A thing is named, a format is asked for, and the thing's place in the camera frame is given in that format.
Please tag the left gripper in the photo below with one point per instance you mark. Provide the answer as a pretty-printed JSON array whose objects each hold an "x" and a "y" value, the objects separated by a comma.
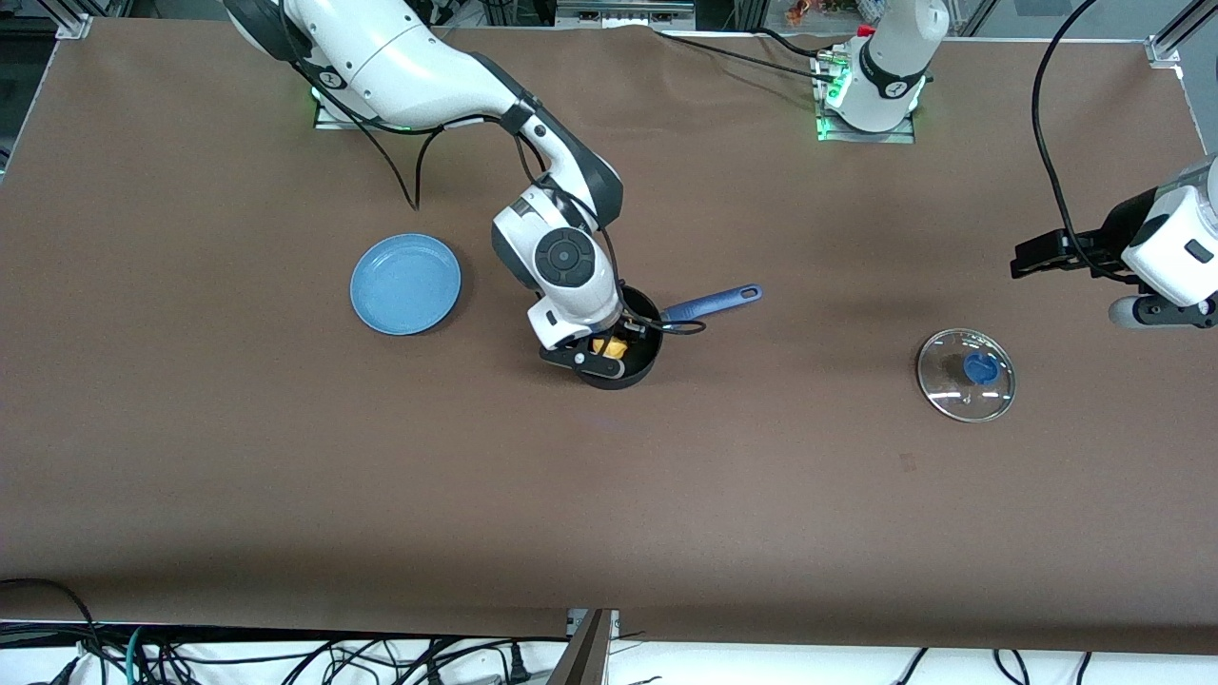
[{"x": 1102, "y": 244}]

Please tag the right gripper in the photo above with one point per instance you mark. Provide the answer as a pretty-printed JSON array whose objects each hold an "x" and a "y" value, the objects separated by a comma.
[{"x": 632, "y": 325}]

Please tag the yellow potato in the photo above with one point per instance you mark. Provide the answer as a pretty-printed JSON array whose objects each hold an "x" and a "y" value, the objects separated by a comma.
[{"x": 616, "y": 348}]

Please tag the glass lid with blue knob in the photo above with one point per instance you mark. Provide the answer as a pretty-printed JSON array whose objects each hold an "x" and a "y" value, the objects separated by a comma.
[{"x": 966, "y": 376}]

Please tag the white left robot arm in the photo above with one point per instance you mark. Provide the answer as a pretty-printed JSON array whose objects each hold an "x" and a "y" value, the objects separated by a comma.
[{"x": 894, "y": 57}]

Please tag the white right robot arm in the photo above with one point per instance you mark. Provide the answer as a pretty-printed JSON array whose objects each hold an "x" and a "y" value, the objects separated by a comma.
[{"x": 400, "y": 57}]

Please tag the brown paper table cover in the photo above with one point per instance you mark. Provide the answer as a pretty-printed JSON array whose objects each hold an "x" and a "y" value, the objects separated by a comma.
[{"x": 609, "y": 495}]

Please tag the blue round plate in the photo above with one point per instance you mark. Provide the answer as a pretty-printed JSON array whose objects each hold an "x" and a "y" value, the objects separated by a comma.
[{"x": 404, "y": 283}]

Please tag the grey metal device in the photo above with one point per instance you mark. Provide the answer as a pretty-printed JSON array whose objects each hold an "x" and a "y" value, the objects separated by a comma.
[{"x": 623, "y": 13}]

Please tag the black power plug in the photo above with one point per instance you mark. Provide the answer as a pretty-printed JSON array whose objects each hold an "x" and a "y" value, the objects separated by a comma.
[{"x": 519, "y": 664}]

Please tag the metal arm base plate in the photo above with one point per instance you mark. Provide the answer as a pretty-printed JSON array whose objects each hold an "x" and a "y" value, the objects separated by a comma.
[
  {"x": 828, "y": 128},
  {"x": 328, "y": 119}
]

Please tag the aluminium frame corner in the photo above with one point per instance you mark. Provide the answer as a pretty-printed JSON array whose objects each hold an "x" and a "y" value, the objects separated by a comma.
[{"x": 1180, "y": 33}]

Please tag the aluminium profile post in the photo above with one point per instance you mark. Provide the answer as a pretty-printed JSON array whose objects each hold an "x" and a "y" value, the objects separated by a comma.
[{"x": 588, "y": 652}]

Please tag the aluminium corner bracket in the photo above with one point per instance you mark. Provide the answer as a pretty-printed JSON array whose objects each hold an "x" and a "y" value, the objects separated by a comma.
[{"x": 78, "y": 27}]

